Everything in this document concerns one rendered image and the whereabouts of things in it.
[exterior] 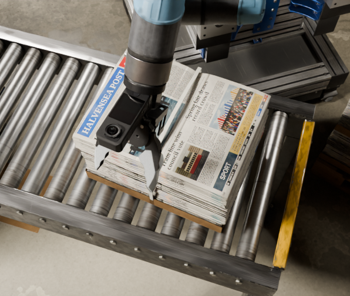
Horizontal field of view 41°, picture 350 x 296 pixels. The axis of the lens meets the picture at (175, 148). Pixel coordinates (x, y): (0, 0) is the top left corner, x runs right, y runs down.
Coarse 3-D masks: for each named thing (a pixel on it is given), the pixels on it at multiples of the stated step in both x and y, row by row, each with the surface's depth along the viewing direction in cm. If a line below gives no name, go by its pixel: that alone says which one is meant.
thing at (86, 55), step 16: (0, 32) 150; (16, 32) 150; (48, 48) 147; (64, 48) 147; (80, 48) 147; (96, 64) 144; (112, 64) 144; (96, 80) 152; (272, 96) 138; (272, 112) 137; (288, 112) 135; (304, 112) 135; (288, 128) 142
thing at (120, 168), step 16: (176, 64) 114; (112, 80) 112; (176, 80) 112; (96, 96) 110; (112, 96) 110; (96, 112) 108; (80, 128) 106; (96, 128) 106; (80, 144) 107; (128, 144) 103; (112, 160) 107; (128, 160) 103; (112, 176) 118; (128, 176) 112
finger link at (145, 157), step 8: (144, 152) 82; (144, 160) 83; (152, 160) 82; (160, 160) 87; (144, 168) 83; (152, 168) 83; (160, 168) 87; (144, 176) 84; (152, 176) 84; (152, 184) 85
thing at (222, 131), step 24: (216, 96) 110; (240, 96) 109; (264, 96) 110; (192, 120) 107; (216, 120) 106; (240, 120) 106; (264, 120) 113; (192, 144) 103; (216, 144) 103; (240, 144) 103; (168, 168) 101; (192, 168) 101; (216, 168) 101; (240, 168) 101; (168, 192) 109; (192, 192) 103; (216, 192) 98; (216, 216) 110
